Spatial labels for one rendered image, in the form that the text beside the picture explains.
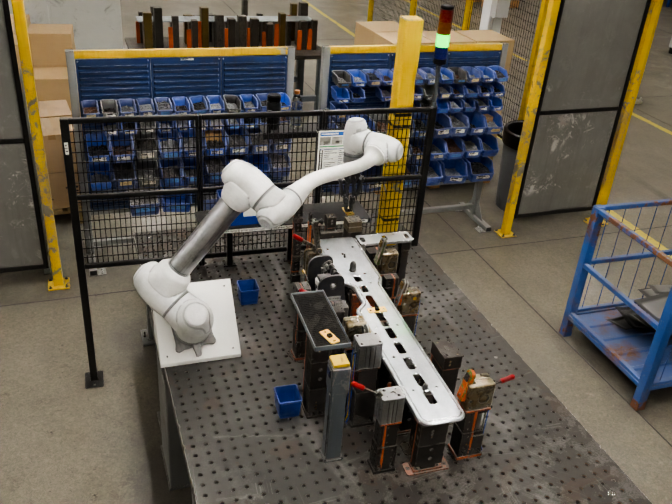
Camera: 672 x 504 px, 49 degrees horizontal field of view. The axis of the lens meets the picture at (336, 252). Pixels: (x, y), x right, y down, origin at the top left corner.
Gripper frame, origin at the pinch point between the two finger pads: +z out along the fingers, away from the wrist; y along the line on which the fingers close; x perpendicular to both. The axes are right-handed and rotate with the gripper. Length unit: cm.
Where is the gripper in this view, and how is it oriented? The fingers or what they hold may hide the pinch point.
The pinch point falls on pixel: (348, 203)
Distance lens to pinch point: 342.0
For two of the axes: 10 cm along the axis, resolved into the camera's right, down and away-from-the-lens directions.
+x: -3.0, -4.8, 8.2
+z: -0.8, 8.7, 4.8
